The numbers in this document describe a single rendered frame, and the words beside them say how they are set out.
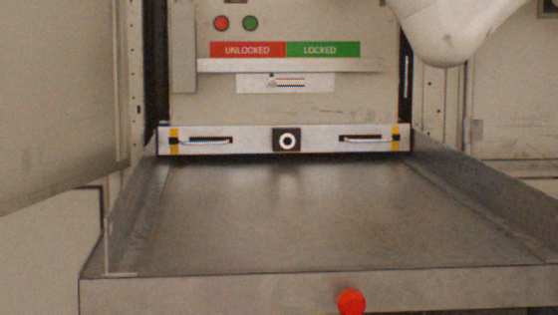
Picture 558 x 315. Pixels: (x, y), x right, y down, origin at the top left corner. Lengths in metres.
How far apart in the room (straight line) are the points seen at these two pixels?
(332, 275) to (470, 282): 0.17
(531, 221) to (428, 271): 0.21
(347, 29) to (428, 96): 0.23
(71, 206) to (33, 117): 0.32
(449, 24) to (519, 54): 0.52
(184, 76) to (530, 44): 0.75
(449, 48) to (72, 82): 0.69
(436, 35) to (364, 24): 0.43
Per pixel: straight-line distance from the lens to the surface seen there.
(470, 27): 1.09
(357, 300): 0.79
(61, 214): 1.51
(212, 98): 1.45
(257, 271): 0.82
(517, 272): 0.89
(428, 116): 1.53
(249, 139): 1.45
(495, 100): 1.55
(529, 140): 1.60
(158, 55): 2.23
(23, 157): 1.22
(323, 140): 1.46
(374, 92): 1.49
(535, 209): 0.99
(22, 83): 1.21
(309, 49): 1.45
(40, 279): 1.56
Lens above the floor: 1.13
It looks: 7 degrees down
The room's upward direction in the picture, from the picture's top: straight up
